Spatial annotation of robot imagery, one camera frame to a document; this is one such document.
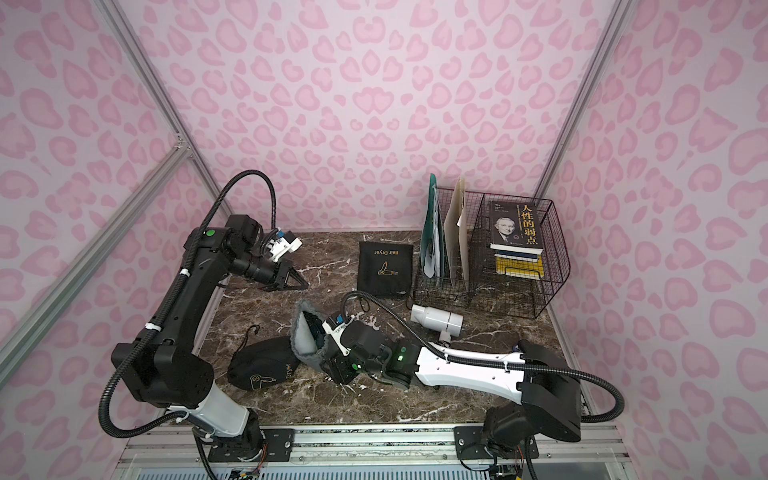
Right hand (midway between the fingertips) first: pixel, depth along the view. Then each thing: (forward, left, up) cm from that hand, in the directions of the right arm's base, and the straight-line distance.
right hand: (331, 362), depth 72 cm
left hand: (+16, +7, +10) cm, 20 cm away
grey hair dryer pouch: (+4, +7, +1) cm, 8 cm away
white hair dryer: (+15, -30, -9) cm, 35 cm away
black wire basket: (+34, -44, +1) cm, 55 cm away
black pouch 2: (+2, +21, -8) cm, 23 cm away
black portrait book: (+40, -51, +6) cm, 65 cm away
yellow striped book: (+33, -54, -4) cm, 63 cm away
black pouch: (+39, -10, -14) cm, 43 cm away
